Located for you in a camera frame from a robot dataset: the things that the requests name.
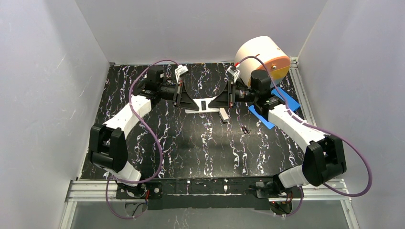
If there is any red white remote control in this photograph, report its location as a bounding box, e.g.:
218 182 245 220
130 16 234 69
185 97 219 114

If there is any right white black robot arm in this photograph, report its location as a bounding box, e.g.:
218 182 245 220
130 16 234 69
208 70 347 204

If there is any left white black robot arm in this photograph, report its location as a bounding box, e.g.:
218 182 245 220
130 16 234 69
88 64 199 198

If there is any white cylindrical drum box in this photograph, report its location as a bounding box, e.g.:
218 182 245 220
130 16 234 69
234 36 291 87

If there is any blue square plate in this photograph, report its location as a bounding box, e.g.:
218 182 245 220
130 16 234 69
248 86 300 130

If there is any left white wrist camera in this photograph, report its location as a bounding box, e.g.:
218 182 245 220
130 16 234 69
175 64 188 81

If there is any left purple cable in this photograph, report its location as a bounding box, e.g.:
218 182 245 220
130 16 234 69
105 59 180 220

